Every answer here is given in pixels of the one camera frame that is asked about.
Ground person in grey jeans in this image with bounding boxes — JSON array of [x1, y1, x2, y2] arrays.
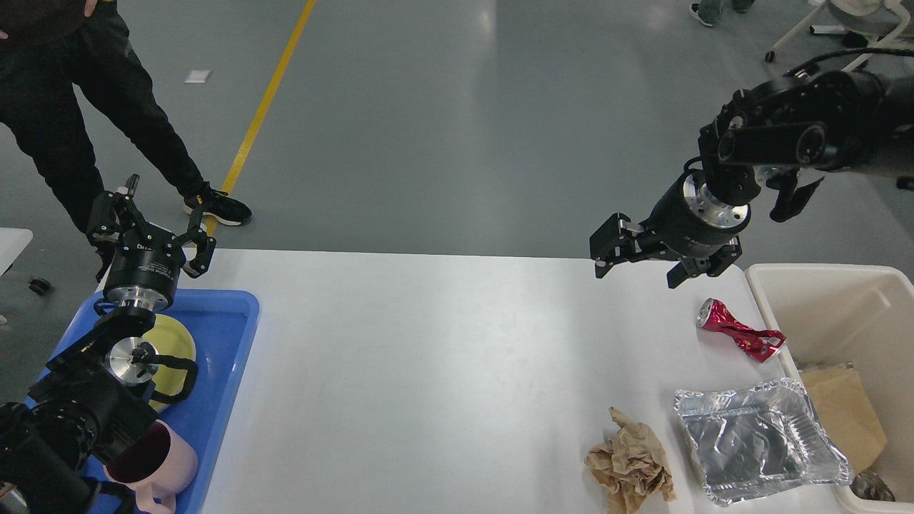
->
[[688, 0, 756, 27]]

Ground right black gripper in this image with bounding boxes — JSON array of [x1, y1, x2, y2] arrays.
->
[[590, 171, 751, 289]]

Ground brown paper ball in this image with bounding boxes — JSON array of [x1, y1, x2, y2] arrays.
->
[[584, 407, 677, 513]]

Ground white office chair left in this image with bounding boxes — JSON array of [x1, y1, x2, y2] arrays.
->
[[1, 227, 51, 296]]

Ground pink mug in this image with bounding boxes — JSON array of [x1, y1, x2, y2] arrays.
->
[[104, 420, 199, 513]]

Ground beige waste bin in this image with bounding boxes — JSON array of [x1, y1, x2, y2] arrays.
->
[[745, 263, 913, 513]]

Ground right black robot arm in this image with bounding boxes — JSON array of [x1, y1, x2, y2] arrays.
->
[[590, 52, 913, 288]]

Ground person in black clothes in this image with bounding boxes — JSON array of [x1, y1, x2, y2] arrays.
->
[[0, 0, 253, 283]]

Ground aluminium foil tray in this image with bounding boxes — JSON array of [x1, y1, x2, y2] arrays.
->
[[673, 378, 854, 508]]

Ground crumpled foil in bin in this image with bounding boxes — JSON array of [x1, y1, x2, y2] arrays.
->
[[850, 469, 895, 502]]

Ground white office chair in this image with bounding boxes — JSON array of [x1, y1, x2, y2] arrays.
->
[[764, 1, 912, 63], [1, 227, 51, 296]]

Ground white office chair right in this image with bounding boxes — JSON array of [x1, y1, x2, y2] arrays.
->
[[764, 1, 912, 63]]

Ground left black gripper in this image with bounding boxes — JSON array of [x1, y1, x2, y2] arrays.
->
[[86, 175, 216, 312]]

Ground crushed red can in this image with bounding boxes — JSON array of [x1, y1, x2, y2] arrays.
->
[[696, 297, 786, 363]]

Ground brown paper bag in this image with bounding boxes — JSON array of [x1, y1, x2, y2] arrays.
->
[[800, 366, 888, 475]]

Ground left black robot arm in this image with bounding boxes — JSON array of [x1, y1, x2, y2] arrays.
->
[[1, 175, 216, 513]]

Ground yellow plate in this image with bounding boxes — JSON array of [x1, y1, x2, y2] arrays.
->
[[143, 313, 196, 395]]

